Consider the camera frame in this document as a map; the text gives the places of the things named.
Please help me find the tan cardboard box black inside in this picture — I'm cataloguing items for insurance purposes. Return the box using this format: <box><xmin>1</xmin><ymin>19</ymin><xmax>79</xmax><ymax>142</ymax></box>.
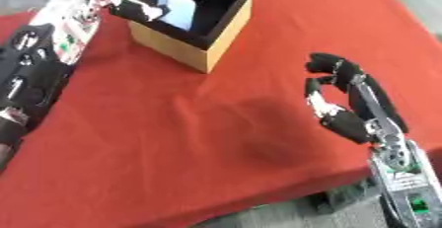
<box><xmin>107</xmin><ymin>0</ymin><xmax>256</xmax><ymax>74</ymax></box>

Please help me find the pale blue object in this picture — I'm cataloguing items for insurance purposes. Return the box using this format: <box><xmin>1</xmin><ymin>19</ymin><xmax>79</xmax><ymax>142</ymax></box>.
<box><xmin>153</xmin><ymin>0</ymin><xmax>199</xmax><ymax>32</ymax></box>

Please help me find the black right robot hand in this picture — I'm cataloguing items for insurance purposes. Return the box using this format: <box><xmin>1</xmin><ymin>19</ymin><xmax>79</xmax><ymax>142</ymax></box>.
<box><xmin>304</xmin><ymin>52</ymin><xmax>411</xmax><ymax>145</ymax></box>

